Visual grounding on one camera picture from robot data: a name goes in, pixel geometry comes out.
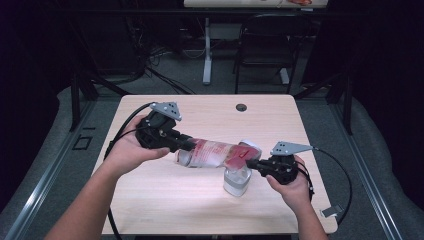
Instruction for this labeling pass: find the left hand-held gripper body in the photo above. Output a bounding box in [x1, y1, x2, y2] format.
[134, 101, 188, 151]

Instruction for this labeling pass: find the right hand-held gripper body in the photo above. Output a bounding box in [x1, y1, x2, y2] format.
[263, 140, 314, 186]

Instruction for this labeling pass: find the clear jar with grey lid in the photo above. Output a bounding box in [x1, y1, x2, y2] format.
[222, 139, 263, 198]

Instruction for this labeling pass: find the red and white plastic bag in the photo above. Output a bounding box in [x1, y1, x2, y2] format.
[174, 137, 263, 170]

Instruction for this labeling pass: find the person's left hand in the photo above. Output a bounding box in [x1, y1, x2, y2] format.
[104, 114, 171, 177]

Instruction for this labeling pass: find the person's right hand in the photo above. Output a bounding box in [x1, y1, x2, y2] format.
[265, 155, 316, 215]

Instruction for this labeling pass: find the grey tape piece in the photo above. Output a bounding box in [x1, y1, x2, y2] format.
[320, 204, 344, 219]

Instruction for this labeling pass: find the white desk leg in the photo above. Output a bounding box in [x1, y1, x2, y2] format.
[202, 17, 214, 86]

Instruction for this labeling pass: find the black metal stand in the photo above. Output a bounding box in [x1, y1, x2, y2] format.
[68, 71, 133, 133]
[293, 71, 354, 136]

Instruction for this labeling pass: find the white desk foot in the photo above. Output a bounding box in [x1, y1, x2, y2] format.
[279, 67, 291, 85]

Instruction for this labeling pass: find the black folding chair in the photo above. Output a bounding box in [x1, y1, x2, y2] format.
[233, 13, 313, 95]

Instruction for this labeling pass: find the dark curtain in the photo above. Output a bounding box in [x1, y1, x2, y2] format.
[346, 0, 424, 211]
[0, 0, 73, 211]

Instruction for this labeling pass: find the light wooden background desk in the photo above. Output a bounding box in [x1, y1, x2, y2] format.
[183, 0, 331, 9]

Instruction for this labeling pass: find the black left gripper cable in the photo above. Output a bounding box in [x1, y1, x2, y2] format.
[103, 101, 156, 240]

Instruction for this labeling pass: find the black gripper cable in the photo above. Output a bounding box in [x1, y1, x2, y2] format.
[295, 164, 316, 203]
[103, 101, 156, 240]

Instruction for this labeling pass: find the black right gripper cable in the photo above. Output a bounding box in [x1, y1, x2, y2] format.
[295, 164, 316, 203]

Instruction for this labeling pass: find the tangle of black floor cables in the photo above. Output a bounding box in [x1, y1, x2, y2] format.
[126, 19, 198, 96]

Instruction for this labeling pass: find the black floor cable loop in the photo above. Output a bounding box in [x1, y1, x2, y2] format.
[312, 147, 354, 228]

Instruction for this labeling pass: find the aluminium floor rail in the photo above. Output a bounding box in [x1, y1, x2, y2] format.
[3, 99, 98, 240]
[328, 103, 404, 240]

